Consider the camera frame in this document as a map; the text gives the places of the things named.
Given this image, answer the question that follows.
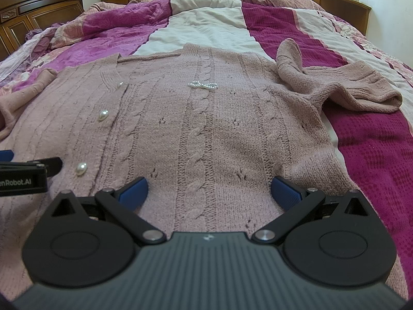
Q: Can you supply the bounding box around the pink knit cardigan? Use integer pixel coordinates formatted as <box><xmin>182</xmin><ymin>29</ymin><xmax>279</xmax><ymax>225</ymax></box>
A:
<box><xmin>1</xmin><ymin>38</ymin><xmax>402</xmax><ymax>298</ymax></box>

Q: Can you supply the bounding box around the lilac floral pillowcase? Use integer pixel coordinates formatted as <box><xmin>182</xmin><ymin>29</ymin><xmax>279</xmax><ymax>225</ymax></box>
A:
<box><xmin>1</xmin><ymin>27</ymin><xmax>57</xmax><ymax>86</ymax></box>

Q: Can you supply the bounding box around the dark wooden headboard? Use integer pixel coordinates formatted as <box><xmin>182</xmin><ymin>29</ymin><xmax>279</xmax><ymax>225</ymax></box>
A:
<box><xmin>0</xmin><ymin>0</ymin><xmax>84</xmax><ymax>60</ymax></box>

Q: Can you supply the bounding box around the purple pink patchwork quilt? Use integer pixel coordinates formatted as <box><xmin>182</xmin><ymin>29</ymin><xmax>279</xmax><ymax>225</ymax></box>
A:
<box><xmin>1</xmin><ymin>0</ymin><xmax>412</xmax><ymax>299</ymax></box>

